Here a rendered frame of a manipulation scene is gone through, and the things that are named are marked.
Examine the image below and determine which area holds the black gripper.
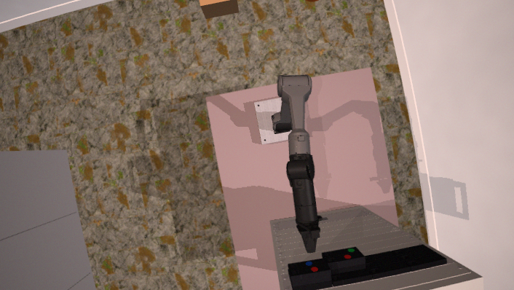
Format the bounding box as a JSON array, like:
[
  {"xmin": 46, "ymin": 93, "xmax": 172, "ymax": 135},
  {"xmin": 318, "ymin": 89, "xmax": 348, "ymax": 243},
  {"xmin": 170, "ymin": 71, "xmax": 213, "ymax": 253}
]
[{"xmin": 294, "ymin": 203, "xmax": 323, "ymax": 254}]

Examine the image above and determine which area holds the grey rectangular frame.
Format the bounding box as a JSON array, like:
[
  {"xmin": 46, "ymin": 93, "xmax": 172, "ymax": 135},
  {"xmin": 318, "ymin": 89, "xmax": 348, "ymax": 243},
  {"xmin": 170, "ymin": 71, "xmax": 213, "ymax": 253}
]
[{"xmin": 270, "ymin": 206, "xmax": 483, "ymax": 290}]

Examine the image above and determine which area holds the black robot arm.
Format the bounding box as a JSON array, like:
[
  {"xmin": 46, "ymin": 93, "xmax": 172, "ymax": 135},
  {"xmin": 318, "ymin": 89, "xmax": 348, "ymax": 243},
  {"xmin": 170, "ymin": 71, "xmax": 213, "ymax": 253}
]
[{"xmin": 272, "ymin": 74, "xmax": 316, "ymax": 206}]

